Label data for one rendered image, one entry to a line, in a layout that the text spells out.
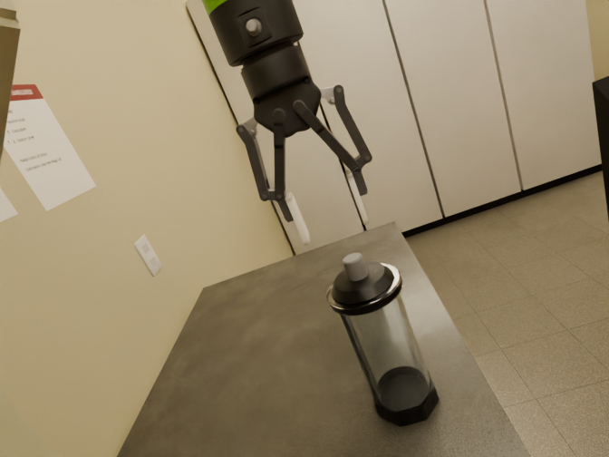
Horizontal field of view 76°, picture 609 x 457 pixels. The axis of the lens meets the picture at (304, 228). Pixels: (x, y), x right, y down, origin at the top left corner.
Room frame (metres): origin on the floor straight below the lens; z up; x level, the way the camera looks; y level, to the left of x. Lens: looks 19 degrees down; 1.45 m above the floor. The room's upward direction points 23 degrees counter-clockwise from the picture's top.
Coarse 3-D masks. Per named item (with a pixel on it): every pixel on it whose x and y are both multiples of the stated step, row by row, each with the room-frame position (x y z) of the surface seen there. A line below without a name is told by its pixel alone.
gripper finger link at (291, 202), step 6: (288, 192) 0.50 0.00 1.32; (288, 198) 0.48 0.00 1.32; (294, 198) 0.50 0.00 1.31; (288, 204) 0.48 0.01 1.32; (294, 204) 0.48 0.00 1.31; (294, 210) 0.48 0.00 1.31; (294, 216) 0.48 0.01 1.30; (300, 216) 0.49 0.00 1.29; (300, 222) 0.48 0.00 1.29; (300, 228) 0.48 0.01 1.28; (306, 228) 0.50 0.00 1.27; (300, 234) 0.48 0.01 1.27; (306, 234) 0.48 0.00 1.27; (306, 240) 0.48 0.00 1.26
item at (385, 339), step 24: (384, 264) 0.51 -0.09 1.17; (336, 312) 0.46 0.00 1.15; (384, 312) 0.44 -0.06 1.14; (360, 336) 0.45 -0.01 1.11; (384, 336) 0.44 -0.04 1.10; (408, 336) 0.45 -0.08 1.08; (384, 360) 0.44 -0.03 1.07; (408, 360) 0.44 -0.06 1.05; (384, 384) 0.44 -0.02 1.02; (408, 384) 0.44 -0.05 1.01; (408, 408) 0.44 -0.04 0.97
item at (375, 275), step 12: (348, 264) 0.47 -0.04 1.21; (360, 264) 0.47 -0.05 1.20; (372, 264) 0.50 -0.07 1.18; (348, 276) 0.48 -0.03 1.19; (360, 276) 0.47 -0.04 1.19; (372, 276) 0.47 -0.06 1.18; (384, 276) 0.46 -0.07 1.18; (336, 288) 0.47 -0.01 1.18; (348, 288) 0.46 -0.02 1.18; (360, 288) 0.45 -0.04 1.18; (372, 288) 0.44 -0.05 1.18; (384, 288) 0.44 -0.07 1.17; (336, 300) 0.47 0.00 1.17; (348, 300) 0.45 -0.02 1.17; (360, 300) 0.44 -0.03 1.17
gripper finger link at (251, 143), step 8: (240, 128) 0.48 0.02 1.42; (240, 136) 0.48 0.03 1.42; (248, 136) 0.48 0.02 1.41; (248, 144) 0.48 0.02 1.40; (256, 144) 0.49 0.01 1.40; (248, 152) 0.48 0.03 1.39; (256, 152) 0.48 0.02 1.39; (256, 160) 0.48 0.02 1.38; (256, 168) 0.48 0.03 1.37; (264, 168) 0.50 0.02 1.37; (256, 176) 0.48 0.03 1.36; (264, 176) 0.48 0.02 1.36; (256, 184) 0.48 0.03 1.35; (264, 184) 0.48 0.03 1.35; (264, 192) 0.48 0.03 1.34; (264, 200) 0.48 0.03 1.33
